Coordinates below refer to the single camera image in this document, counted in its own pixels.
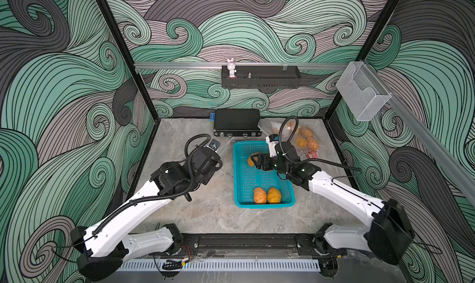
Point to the teal plastic basket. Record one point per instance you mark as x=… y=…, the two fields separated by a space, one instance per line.
x=247 y=178

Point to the white pink bunny figurine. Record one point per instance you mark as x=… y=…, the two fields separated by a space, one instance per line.
x=231 y=66

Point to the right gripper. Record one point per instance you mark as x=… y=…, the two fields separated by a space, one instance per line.
x=261 y=157

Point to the clear blue-zipper bag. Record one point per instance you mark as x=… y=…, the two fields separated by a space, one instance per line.
x=270 y=126
x=223 y=149

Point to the pink small toy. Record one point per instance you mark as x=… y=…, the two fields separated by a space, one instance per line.
x=313 y=154

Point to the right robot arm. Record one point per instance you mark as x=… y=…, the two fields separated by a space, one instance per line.
x=385 y=232

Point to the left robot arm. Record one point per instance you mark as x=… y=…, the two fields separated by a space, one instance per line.
x=105 y=246

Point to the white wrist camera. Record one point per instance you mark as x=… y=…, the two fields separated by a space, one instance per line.
x=272 y=141
x=214 y=145

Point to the black wall shelf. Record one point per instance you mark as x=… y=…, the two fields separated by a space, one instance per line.
x=262 y=77

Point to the white slotted cable duct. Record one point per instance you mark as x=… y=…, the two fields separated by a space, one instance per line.
x=227 y=265

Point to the clear acrylic wall holder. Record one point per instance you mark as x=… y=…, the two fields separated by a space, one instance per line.
x=363 y=90

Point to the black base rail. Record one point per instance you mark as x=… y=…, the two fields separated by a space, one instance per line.
x=245 y=242

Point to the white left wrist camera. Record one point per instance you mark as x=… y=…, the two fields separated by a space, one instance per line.
x=214 y=145

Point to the black aluminium case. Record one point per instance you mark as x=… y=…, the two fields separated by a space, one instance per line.
x=237 y=123

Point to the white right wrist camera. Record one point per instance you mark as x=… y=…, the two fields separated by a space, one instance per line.
x=272 y=141

